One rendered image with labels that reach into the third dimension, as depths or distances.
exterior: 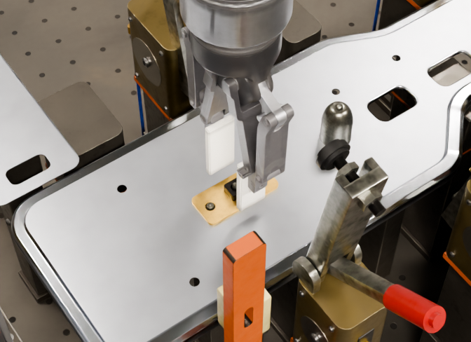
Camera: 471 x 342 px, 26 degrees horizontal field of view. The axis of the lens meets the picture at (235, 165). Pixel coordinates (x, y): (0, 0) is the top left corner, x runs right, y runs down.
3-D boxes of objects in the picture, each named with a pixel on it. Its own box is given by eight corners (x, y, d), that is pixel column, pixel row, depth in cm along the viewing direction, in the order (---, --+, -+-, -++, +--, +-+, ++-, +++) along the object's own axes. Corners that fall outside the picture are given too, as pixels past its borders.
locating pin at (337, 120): (336, 128, 108) (341, 87, 103) (355, 148, 106) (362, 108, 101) (312, 142, 107) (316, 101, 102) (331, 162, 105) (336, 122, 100)
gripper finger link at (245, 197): (263, 148, 94) (267, 154, 93) (261, 192, 99) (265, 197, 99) (235, 164, 93) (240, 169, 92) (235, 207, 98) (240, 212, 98)
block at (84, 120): (99, 204, 137) (72, 62, 114) (146, 266, 131) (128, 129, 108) (52, 230, 135) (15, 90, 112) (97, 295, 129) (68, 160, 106)
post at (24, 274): (53, 256, 132) (15, 115, 109) (73, 284, 129) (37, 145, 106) (19, 275, 130) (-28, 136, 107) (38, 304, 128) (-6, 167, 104)
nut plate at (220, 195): (258, 161, 103) (258, 154, 103) (280, 186, 102) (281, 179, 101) (189, 200, 101) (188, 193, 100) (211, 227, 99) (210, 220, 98)
